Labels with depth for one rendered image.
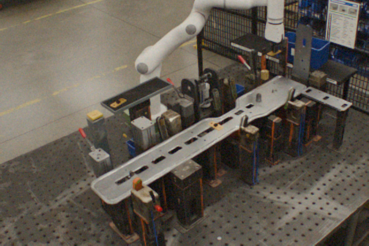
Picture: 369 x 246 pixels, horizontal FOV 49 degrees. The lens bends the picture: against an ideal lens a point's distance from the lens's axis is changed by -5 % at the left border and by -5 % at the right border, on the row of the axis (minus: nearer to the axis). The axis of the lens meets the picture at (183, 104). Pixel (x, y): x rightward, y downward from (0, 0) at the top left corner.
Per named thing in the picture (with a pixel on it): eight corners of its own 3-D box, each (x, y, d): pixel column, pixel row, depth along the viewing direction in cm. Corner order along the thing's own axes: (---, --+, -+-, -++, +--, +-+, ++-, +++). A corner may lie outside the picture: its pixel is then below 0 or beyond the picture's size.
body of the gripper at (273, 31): (263, 19, 220) (263, 38, 225) (278, 24, 213) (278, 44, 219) (271, 15, 224) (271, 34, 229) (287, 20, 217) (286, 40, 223)
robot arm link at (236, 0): (228, 0, 231) (282, 7, 225) (223, 10, 218) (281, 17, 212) (229, -15, 226) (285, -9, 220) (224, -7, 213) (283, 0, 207)
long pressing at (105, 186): (113, 210, 171) (113, 208, 170) (86, 184, 186) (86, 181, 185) (309, 87, 245) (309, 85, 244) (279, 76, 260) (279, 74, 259)
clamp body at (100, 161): (109, 219, 205) (96, 164, 186) (98, 208, 212) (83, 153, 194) (125, 210, 210) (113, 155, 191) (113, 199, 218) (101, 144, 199)
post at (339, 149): (341, 155, 235) (349, 113, 219) (326, 147, 242) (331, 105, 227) (347, 150, 238) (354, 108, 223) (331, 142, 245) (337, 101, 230)
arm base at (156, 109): (131, 109, 273) (129, 84, 263) (157, 101, 281) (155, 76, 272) (145, 123, 259) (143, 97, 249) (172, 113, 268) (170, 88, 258)
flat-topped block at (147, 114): (144, 170, 236) (134, 102, 213) (136, 163, 242) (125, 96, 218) (158, 162, 242) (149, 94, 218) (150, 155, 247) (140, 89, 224)
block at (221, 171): (219, 177, 227) (218, 133, 212) (203, 166, 236) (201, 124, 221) (226, 172, 230) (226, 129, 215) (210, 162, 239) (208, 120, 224)
